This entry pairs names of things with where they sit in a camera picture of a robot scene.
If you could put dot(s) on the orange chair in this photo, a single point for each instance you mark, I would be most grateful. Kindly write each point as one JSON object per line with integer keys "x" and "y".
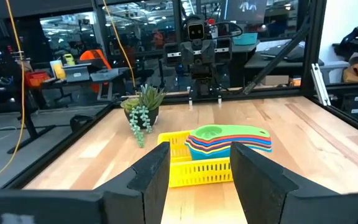
{"x": 93, "y": 56}

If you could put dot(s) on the teal storage bin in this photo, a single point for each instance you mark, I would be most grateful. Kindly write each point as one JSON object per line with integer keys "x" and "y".
{"x": 245, "y": 40}

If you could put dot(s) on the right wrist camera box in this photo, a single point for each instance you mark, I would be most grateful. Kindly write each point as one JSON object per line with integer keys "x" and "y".
{"x": 196, "y": 31}

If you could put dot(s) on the black table frame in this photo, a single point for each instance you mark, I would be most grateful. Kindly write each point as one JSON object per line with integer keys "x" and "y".
{"x": 314, "y": 46}

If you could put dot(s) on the grey desk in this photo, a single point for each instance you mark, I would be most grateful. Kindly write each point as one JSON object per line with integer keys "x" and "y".
{"x": 107, "y": 75}

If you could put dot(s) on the potted succulent plant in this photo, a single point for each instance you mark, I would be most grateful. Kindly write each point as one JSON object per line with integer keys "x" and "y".
{"x": 149, "y": 99}

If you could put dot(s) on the red crate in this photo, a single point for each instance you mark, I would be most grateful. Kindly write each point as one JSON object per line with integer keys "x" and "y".
{"x": 37, "y": 79}

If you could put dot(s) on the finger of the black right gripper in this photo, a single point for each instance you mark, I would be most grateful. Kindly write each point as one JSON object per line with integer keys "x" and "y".
{"x": 209, "y": 52}
{"x": 187, "y": 53}

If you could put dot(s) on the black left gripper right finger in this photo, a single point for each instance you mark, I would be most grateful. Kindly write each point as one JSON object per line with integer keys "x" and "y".
{"x": 259, "y": 193}

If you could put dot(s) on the cardboard box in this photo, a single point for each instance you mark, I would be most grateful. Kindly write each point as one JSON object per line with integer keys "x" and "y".
{"x": 275, "y": 80}

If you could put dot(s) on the brown paper bag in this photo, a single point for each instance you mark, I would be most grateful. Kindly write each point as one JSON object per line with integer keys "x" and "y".
{"x": 354, "y": 71}

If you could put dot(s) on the wall video screen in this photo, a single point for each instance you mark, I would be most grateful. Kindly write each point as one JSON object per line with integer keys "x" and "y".
{"x": 247, "y": 12}

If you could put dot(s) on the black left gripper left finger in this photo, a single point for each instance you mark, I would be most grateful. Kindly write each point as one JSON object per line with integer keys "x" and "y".
{"x": 148, "y": 186}

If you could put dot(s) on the silver aluminium bar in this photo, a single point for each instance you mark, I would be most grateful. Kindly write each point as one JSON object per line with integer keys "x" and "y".
{"x": 320, "y": 85}

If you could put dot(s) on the black desk frame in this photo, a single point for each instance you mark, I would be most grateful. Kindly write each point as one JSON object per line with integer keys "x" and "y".
{"x": 33, "y": 132}

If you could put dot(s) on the green measuring cup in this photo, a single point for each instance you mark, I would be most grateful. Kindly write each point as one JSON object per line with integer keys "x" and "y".
{"x": 228, "y": 132}

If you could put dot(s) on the yellow and white cup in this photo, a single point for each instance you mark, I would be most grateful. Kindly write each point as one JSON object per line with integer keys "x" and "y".
{"x": 58, "y": 71}

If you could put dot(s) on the yellow plastic basket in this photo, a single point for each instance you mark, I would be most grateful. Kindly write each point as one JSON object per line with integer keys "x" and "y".
{"x": 197, "y": 171}

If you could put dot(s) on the grey box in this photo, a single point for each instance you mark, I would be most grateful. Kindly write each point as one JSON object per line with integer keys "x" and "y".
{"x": 76, "y": 74}

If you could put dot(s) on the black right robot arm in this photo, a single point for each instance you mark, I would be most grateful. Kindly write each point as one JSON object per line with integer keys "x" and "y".
{"x": 202, "y": 74}

